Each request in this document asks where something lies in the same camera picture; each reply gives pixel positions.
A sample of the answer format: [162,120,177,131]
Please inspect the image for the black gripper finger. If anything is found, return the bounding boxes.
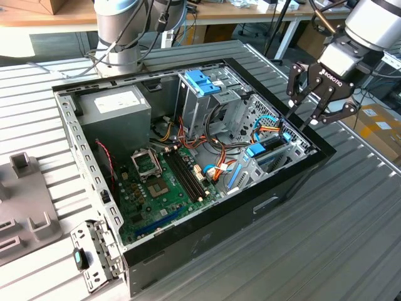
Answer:
[284,61,324,120]
[300,86,359,130]

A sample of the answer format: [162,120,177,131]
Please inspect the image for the orange yellow wire black plug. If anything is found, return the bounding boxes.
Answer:
[258,117,285,136]

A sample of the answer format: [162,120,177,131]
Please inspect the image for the hard disk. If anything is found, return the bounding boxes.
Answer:
[227,131,294,193]

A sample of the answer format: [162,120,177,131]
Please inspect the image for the installed blue disk carrier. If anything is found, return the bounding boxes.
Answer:
[184,70,222,97]

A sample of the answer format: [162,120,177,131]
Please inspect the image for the grey metal disk bay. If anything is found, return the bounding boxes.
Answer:
[224,134,317,197]

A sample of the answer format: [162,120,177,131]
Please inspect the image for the cardboard box yellow tape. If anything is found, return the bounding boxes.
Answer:
[347,105,401,164]

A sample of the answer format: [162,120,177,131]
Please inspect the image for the large brown cardboard box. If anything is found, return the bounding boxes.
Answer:
[296,20,331,60]

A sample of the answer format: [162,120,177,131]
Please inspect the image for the black tripod stand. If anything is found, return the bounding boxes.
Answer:
[263,0,294,62]

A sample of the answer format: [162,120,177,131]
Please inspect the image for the metal slat table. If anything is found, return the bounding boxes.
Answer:
[375,46,401,92]

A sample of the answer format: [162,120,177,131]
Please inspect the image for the wooden desk white legs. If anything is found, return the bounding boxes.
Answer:
[0,0,350,62]

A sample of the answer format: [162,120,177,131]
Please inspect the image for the grey metal drive cage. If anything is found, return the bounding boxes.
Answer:
[175,67,253,140]

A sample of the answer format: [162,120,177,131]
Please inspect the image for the black RAM slot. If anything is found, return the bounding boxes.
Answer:
[163,150,204,203]
[171,147,210,199]

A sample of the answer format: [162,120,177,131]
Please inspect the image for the metal socket cover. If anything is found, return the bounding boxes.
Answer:
[130,147,164,184]

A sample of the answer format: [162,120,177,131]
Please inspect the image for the CPU socket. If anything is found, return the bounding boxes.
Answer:
[146,176,172,200]

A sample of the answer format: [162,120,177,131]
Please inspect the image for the black PC case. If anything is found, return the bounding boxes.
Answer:
[51,57,338,298]

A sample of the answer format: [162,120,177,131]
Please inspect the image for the grey power supply unit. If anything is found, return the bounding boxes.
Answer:
[76,85,153,157]

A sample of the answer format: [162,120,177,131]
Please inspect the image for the blue expansion slot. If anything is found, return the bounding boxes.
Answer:
[133,205,185,238]

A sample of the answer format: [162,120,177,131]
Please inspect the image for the green motherboard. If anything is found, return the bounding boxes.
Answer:
[117,146,222,247]

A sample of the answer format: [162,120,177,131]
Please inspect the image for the black teal latch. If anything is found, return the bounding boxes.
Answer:
[72,247,95,272]

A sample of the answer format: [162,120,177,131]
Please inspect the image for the grey parts rack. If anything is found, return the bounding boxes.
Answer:
[0,152,64,268]

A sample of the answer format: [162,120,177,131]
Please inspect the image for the blue data wire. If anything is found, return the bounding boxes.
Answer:
[202,164,234,181]
[250,114,281,144]

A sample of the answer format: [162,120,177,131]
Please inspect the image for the black cable bundle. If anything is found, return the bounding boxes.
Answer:
[203,103,253,154]

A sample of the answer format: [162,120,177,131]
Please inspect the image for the red orange wire bundle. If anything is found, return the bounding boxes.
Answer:
[177,115,239,186]

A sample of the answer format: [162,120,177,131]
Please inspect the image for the yellow orange wire white plug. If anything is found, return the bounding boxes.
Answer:
[159,116,175,142]

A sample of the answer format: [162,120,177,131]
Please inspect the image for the red black twisted wire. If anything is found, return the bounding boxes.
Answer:
[95,140,118,189]

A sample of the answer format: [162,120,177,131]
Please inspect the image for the grey metal rear bracket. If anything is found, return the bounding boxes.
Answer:
[70,219,126,294]

